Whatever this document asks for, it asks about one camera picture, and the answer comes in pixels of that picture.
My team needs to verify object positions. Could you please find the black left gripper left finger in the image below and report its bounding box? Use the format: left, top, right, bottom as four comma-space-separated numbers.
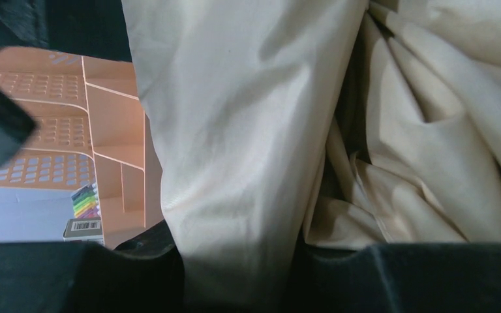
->
0, 222, 184, 312

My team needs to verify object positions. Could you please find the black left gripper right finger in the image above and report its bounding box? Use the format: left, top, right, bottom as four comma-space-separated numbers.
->
282, 241, 501, 312

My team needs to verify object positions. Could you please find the colourful marker set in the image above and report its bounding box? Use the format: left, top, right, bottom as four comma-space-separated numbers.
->
70, 183, 101, 218

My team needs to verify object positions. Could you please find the white red small box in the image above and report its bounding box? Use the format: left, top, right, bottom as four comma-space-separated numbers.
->
63, 217, 104, 245

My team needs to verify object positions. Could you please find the orange plastic desk organizer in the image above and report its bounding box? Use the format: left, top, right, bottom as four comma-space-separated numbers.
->
0, 48, 163, 248

